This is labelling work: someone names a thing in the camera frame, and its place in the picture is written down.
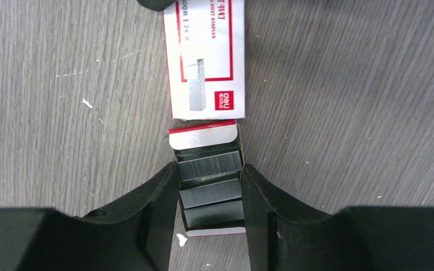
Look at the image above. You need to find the staple box lid sleeve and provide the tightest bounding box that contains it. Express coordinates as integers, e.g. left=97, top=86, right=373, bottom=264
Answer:
left=163, top=0, right=245, bottom=120

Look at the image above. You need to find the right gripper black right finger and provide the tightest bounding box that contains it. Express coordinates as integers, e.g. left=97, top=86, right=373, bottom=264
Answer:
left=241, top=164, right=434, bottom=270

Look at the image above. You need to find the box of staples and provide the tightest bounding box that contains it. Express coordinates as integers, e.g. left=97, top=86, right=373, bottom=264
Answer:
left=168, top=120, right=246, bottom=237

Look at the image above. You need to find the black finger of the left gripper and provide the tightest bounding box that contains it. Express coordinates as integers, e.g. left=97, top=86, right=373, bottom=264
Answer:
left=137, top=0, right=177, bottom=11

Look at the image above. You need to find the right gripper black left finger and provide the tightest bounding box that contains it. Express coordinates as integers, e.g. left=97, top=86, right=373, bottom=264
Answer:
left=0, top=162, right=179, bottom=270

